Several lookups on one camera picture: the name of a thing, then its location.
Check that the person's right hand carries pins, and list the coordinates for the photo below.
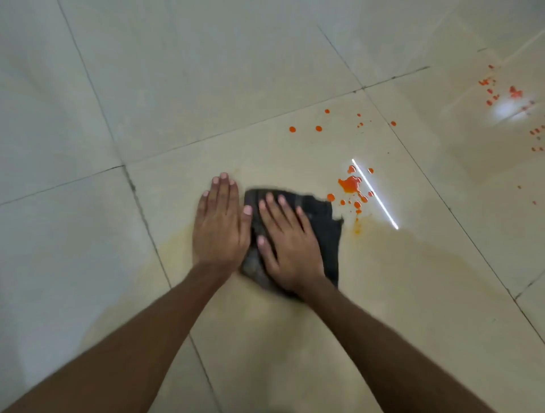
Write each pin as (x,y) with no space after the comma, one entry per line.
(291,251)

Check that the person's left hand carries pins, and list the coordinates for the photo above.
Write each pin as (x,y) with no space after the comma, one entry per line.
(219,229)

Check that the dark plaid cleaning cloth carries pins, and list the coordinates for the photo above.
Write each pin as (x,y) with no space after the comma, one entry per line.
(328,229)

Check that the orange liquid spill drops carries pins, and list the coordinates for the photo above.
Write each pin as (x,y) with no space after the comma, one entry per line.
(351,184)

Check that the person's right forearm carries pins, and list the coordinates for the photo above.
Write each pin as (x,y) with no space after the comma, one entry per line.
(391,353)

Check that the person's left forearm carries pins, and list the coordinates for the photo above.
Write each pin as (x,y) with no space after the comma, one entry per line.
(119,340)

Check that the beige tiled floor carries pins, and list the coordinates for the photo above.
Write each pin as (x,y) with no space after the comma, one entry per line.
(127,85)

